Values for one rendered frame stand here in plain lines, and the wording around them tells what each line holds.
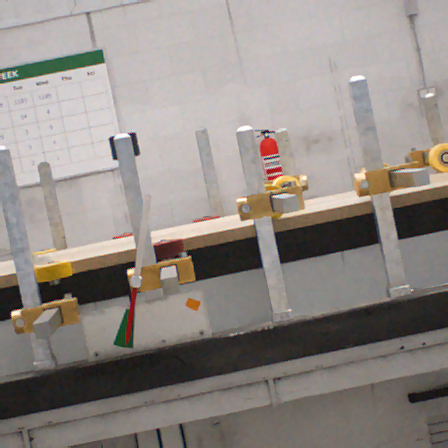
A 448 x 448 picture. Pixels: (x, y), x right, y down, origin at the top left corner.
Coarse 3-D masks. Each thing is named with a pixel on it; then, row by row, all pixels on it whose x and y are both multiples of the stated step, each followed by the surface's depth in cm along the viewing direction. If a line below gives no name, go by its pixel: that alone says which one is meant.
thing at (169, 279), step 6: (162, 270) 251; (168, 270) 247; (174, 270) 244; (162, 276) 235; (168, 276) 233; (174, 276) 230; (162, 282) 230; (168, 282) 230; (174, 282) 230; (162, 288) 230; (168, 288) 230; (174, 288) 230; (168, 294) 230
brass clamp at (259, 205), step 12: (264, 192) 258; (276, 192) 258; (288, 192) 258; (300, 192) 258; (240, 204) 258; (252, 204) 258; (264, 204) 258; (300, 204) 258; (240, 216) 259; (252, 216) 258; (264, 216) 258
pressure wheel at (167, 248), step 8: (160, 240) 271; (168, 240) 271; (176, 240) 268; (160, 248) 267; (168, 248) 267; (176, 248) 268; (184, 248) 271; (160, 256) 267; (168, 256) 267; (176, 256) 268
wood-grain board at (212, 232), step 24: (408, 192) 282; (432, 192) 281; (288, 216) 282; (312, 216) 280; (336, 216) 280; (120, 240) 330; (192, 240) 279; (216, 240) 279; (0, 264) 332; (72, 264) 278; (96, 264) 278; (120, 264) 279
